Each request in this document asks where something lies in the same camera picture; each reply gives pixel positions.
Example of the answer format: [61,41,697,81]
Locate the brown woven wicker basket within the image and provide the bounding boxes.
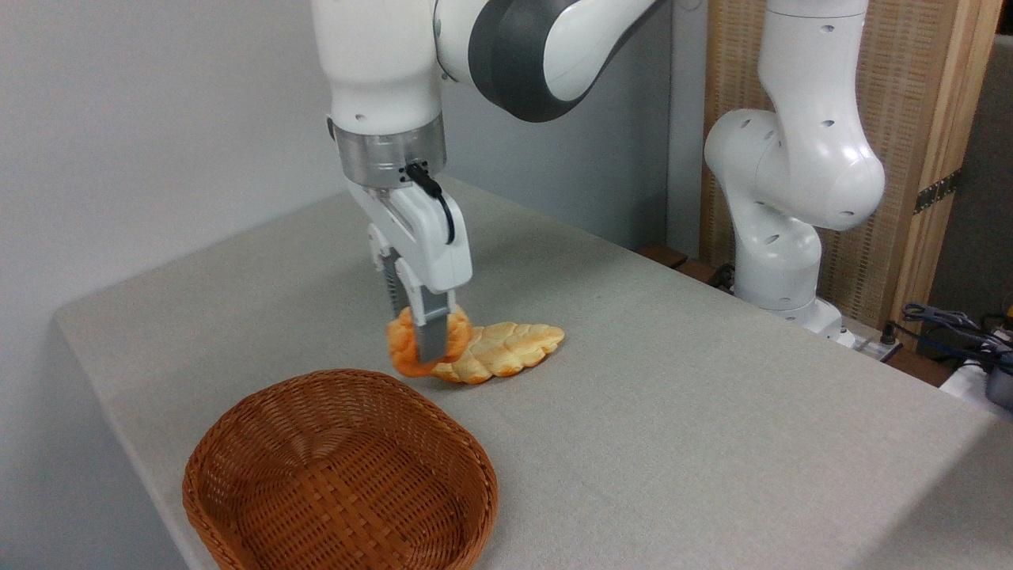
[182,368,499,570]

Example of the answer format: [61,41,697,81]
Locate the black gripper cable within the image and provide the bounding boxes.
[404,162,457,246]

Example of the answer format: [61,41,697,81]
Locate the grey tablecloth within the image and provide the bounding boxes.
[54,174,1013,570]

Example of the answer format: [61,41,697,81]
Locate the black metal hinge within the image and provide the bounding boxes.
[914,169,963,215]

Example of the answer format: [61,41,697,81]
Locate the long braided bread loaf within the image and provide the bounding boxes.
[431,321,566,386]

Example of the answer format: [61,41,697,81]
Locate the blue grey cable bundle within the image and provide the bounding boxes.
[901,302,1013,374]

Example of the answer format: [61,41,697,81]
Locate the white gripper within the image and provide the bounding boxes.
[346,178,474,367]

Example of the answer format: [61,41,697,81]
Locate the round bread roll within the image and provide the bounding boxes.
[387,305,473,378]

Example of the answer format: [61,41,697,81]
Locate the wooden woven screen panel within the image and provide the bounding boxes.
[700,0,1004,330]

